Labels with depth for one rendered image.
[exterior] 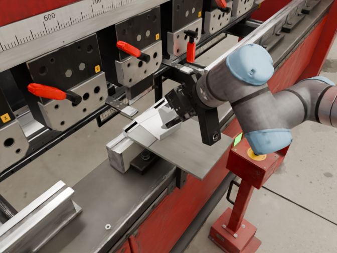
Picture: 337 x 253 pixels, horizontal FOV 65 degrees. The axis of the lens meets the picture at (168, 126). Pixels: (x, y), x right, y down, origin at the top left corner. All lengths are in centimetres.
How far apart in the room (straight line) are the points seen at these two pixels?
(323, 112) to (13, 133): 55
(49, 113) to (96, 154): 162
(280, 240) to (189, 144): 118
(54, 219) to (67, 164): 140
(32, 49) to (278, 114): 43
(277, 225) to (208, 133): 131
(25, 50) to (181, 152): 46
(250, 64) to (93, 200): 58
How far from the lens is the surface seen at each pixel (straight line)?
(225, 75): 50
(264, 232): 182
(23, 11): 49
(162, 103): 93
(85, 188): 86
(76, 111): 59
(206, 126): 62
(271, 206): 193
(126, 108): 90
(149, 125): 82
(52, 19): 51
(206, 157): 74
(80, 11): 54
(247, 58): 47
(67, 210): 78
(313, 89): 58
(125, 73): 65
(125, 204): 81
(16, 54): 49
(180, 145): 77
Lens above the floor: 155
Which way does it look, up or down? 42 degrees down
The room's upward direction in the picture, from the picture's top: straight up
